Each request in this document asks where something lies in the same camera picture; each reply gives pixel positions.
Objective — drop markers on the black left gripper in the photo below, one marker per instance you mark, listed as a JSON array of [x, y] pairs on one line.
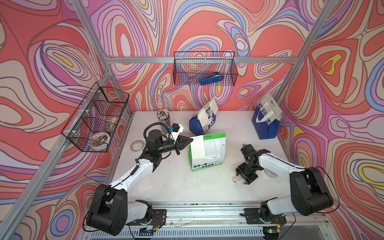
[[181, 142]]

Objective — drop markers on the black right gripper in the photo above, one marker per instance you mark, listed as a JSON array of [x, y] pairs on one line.
[[249, 179]]

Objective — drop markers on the cream lined receipt paper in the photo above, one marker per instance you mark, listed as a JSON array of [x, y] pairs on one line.
[[145, 185], [198, 148]]

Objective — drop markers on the blue white paper bag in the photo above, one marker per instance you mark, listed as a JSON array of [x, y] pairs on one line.
[[204, 119]]

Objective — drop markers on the green white paper bag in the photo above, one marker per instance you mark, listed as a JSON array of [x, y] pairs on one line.
[[215, 149]]

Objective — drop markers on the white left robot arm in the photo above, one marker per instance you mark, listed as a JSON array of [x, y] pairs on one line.
[[110, 209]]

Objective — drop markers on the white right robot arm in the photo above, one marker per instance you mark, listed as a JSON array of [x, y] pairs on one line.
[[308, 191]]

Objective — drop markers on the white tape roll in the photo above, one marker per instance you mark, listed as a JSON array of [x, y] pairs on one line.
[[270, 173]]

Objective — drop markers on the clear cup of pencils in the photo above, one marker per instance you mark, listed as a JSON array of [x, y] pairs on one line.
[[164, 117]]

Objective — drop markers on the dark blue paper bag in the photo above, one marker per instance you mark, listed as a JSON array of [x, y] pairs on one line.
[[267, 117]]

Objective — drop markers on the blue stapler in basket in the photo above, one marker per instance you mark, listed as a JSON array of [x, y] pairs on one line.
[[212, 78]]

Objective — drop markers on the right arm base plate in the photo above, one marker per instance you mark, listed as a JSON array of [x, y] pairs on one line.
[[257, 216]]

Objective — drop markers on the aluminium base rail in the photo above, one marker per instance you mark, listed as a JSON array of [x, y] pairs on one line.
[[221, 221]]

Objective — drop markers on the black wire basket back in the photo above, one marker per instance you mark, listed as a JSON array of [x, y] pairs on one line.
[[191, 66]]

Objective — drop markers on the black wire basket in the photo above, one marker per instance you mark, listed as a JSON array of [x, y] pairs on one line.
[[191, 66], [99, 111]]

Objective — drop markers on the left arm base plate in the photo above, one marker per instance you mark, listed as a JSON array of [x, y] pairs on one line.
[[159, 218]]

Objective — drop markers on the black wire basket left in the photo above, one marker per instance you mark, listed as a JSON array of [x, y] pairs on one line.
[[99, 111]]

